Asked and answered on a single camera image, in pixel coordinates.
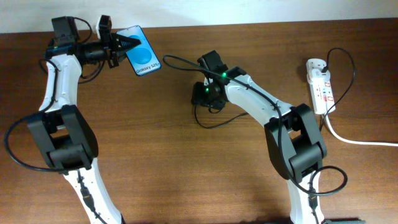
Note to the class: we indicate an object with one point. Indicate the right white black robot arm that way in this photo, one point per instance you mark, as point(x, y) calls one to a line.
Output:
point(296, 147)

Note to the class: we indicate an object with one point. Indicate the blue screen Galaxy smartphone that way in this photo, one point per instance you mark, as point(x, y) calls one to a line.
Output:
point(142, 57)

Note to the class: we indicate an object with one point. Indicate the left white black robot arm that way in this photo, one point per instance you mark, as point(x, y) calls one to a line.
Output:
point(64, 138)

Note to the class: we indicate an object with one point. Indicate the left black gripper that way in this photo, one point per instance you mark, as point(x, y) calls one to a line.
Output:
point(119, 53)

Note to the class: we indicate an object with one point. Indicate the white USB wall charger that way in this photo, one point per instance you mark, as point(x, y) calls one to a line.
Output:
point(316, 76)

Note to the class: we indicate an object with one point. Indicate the white power strip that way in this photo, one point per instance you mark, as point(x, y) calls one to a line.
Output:
point(322, 95)

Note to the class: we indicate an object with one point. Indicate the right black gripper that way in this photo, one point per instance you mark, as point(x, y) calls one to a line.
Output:
point(196, 94)

